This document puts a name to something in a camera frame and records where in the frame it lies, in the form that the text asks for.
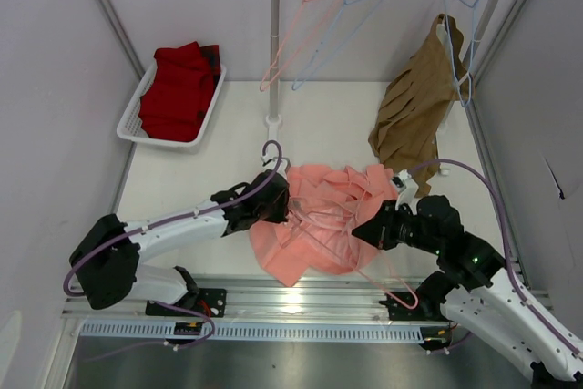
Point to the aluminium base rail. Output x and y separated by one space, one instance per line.
327 300

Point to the perforated white cable duct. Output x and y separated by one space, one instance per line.
282 332

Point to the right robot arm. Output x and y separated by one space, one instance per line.
473 288

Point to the red skirt in basket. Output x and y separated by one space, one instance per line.
179 97

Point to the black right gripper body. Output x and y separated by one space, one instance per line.
380 229

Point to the brown pleated skirt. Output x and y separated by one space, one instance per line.
416 100

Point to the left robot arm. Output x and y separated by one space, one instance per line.
110 262

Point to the blue wire hanger middle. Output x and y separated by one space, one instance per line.
347 22

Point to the dark plaid skirt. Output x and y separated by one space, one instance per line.
212 54

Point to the pink wire hanger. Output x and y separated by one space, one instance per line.
387 270
287 48

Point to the pink pleated skirt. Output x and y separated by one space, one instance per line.
283 264

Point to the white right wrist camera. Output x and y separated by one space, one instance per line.
405 186

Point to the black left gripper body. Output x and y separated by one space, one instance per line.
275 212

